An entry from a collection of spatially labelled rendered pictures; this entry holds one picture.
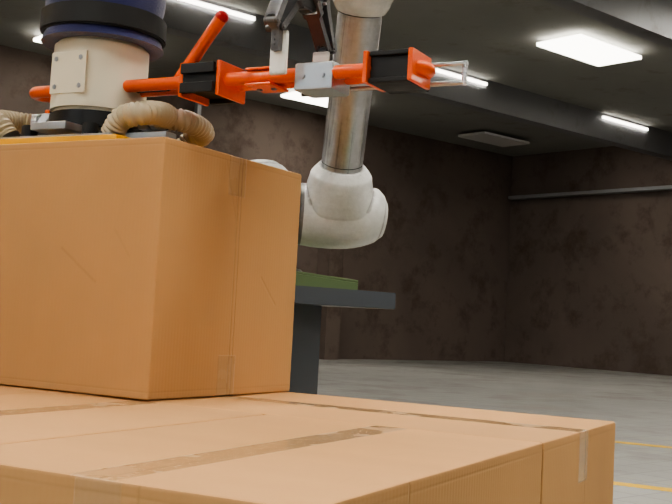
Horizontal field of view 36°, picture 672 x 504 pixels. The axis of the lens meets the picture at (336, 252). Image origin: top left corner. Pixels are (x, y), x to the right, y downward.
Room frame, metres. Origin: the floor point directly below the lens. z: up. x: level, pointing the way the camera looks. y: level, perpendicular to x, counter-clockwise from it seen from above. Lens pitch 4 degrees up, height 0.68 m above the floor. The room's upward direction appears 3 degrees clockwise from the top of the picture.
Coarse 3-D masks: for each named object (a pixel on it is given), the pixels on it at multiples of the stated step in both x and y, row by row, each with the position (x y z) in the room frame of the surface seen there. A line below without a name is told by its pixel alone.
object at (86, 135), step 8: (24, 128) 1.83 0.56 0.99; (88, 128) 1.76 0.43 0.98; (96, 128) 1.77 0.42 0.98; (16, 136) 1.81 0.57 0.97; (24, 136) 1.80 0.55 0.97; (32, 136) 1.79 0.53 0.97; (40, 136) 1.78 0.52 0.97; (48, 136) 1.78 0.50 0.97; (56, 136) 1.75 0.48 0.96; (64, 136) 1.74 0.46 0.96; (72, 136) 1.73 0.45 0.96; (80, 136) 1.72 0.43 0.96; (88, 136) 1.71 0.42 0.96; (96, 136) 1.71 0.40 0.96; (104, 136) 1.70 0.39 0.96; (112, 136) 1.69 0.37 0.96; (120, 136) 1.70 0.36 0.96; (0, 144) 1.81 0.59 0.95
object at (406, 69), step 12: (408, 48) 1.56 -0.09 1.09; (372, 60) 1.60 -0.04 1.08; (384, 60) 1.59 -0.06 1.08; (396, 60) 1.58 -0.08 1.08; (408, 60) 1.56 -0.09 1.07; (372, 72) 1.60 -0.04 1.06; (384, 72) 1.59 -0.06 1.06; (396, 72) 1.58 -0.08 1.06; (408, 72) 1.56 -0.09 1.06; (372, 84) 1.60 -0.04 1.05; (384, 84) 1.60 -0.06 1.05; (396, 84) 1.59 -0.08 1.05; (408, 84) 1.59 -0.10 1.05; (420, 84) 1.59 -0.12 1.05
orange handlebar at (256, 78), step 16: (352, 64) 1.62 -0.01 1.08; (416, 64) 1.57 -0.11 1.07; (432, 64) 1.58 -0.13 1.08; (128, 80) 1.83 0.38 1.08; (144, 80) 1.81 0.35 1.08; (160, 80) 1.79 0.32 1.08; (176, 80) 1.78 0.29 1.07; (224, 80) 1.73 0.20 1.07; (240, 80) 1.72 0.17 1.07; (256, 80) 1.70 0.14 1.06; (272, 80) 1.69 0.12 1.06; (288, 80) 1.68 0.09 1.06; (352, 80) 1.66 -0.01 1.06; (32, 96) 1.94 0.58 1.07; (48, 96) 1.92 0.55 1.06; (144, 96) 1.87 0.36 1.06
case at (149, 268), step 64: (0, 192) 1.75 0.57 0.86; (64, 192) 1.68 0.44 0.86; (128, 192) 1.61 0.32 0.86; (192, 192) 1.64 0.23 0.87; (256, 192) 1.80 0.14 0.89; (0, 256) 1.74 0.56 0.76; (64, 256) 1.67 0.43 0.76; (128, 256) 1.61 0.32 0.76; (192, 256) 1.65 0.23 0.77; (256, 256) 1.81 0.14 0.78; (0, 320) 1.74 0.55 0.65; (64, 320) 1.67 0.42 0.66; (128, 320) 1.60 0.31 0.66; (192, 320) 1.66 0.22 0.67; (256, 320) 1.82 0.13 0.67; (64, 384) 1.66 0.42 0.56; (128, 384) 1.60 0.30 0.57; (192, 384) 1.67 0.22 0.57; (256, 384) 1.83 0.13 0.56
